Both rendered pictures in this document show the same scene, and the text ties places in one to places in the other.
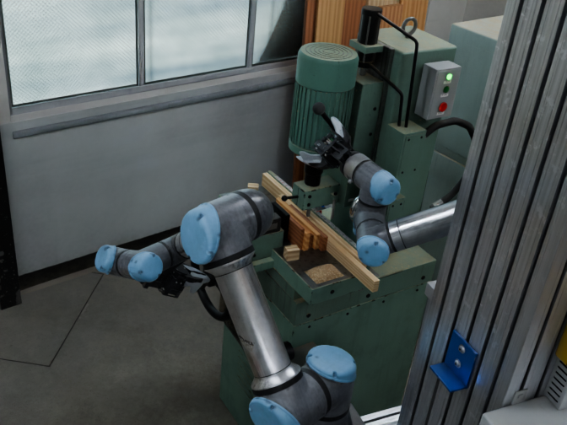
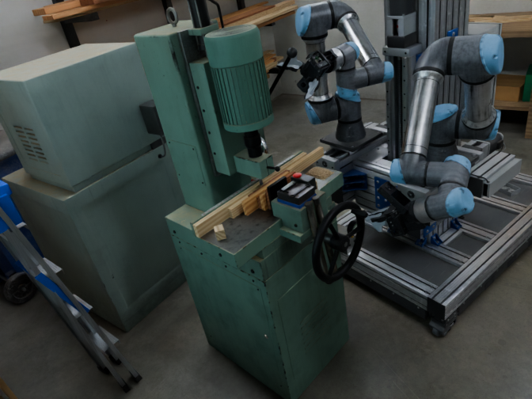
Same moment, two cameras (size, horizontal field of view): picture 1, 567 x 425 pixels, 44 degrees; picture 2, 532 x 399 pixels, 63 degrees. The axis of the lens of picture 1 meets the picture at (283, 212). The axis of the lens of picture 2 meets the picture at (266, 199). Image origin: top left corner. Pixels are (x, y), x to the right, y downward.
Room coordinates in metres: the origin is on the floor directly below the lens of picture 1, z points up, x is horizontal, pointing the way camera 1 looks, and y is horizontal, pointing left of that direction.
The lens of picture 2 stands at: (2.13, 1.35, 1.73)
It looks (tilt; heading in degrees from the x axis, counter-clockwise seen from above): 30 degrees down; 264
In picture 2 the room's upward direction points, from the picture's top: 11 degrees counter-clockwise
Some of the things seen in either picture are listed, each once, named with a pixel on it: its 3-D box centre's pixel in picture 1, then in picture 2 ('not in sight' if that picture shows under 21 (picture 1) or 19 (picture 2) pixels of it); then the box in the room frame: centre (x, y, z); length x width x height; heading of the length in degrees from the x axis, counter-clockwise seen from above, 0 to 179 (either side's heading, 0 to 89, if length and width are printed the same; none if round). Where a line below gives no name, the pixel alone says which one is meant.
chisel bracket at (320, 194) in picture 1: (315, 194); (254, 165); (1.99, -0.10, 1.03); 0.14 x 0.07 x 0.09; 125
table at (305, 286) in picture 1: (275, 241); (283, 211); (1.93, 0.02, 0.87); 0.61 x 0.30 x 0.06; 35
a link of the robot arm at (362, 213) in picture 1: (369, 220); (350, 80); (1.55, -0.22, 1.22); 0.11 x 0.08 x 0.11; 0
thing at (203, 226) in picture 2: (310, 218); (256, 190); (2.00, -0.09, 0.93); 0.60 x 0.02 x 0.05; 35
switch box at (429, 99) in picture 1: (437, 90); not in sight; (2.04, -0.42, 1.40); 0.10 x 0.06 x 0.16; 125
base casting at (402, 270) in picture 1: (331, 255); (248, 218); (2.05, -0.18, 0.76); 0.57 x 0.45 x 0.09; 125
